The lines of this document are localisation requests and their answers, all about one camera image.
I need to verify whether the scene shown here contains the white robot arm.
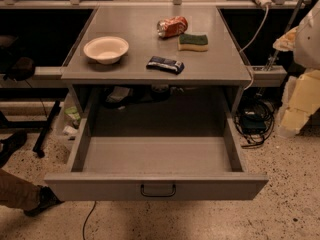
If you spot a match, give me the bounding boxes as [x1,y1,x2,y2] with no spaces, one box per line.
[273,1,320,137]

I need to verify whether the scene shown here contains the crushed red soda can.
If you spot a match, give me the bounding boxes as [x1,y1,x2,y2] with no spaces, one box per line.
[157,16,188,38]

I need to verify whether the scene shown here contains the black drawer handle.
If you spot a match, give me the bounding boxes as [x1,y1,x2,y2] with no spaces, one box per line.
[140,184,176,198]

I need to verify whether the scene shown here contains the black floor cable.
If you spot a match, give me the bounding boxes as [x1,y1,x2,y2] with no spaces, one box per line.
[81,201,98,240]

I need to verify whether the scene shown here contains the grey open drawer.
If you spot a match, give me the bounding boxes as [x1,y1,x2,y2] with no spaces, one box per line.
[45,114,268,201]

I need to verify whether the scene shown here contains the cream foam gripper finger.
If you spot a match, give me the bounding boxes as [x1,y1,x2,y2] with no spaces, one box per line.
[277,69,320,138]
[273,27,297,52]

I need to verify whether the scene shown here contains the grey metal cabinet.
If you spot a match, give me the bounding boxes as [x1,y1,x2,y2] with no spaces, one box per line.
[62,3,250,113]

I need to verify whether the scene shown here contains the blue snack packet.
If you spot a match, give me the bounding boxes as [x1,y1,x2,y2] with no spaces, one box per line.
[146,56,184,75]

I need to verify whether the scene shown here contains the metal tripod pole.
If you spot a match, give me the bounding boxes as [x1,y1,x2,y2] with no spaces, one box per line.
[263,0,313,72]

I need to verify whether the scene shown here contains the black shoe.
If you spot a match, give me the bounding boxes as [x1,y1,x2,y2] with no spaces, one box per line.
[0,130,27,168]
[24,186,62,217]

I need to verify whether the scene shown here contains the green and yellow sponge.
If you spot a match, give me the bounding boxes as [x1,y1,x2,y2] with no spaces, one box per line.
[178,34,208,52]

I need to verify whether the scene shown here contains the person's leg brown trousers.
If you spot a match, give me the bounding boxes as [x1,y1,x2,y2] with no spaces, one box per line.
[0,169,40,211]

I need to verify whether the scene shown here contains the black stand base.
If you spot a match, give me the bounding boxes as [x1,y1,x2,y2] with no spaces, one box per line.
[0,101,60,158]

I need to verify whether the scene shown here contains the black cable bundle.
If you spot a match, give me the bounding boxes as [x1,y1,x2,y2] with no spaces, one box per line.
[233,97,277,149]

